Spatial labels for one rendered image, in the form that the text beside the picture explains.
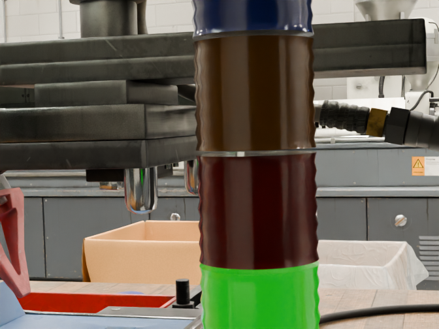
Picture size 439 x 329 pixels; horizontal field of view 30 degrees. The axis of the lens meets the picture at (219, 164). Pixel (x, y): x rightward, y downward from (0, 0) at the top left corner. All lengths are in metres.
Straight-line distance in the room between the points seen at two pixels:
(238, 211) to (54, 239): 5.51
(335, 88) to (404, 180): 2.15
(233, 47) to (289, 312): 0.08
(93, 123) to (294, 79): 0.24
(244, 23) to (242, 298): 0.08
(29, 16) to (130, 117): 7.68
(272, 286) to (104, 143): 0.24
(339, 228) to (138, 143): 4.62
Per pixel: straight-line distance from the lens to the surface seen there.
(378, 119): 0.58
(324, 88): 6.99
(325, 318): 0.94
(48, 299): 0.87
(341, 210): 5.04
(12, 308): 0.63
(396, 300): 1.06
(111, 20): 0.53
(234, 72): 0.24
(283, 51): 0.24
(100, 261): 2.97
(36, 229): 5.81
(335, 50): 0.47
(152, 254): 2.87
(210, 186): 0.25
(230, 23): 0.24
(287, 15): 0.24
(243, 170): 0.24
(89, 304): 0.85
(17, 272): 0.60
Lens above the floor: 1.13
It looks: 3 degrees down
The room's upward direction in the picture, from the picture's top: 2 degrees counter-clockwise
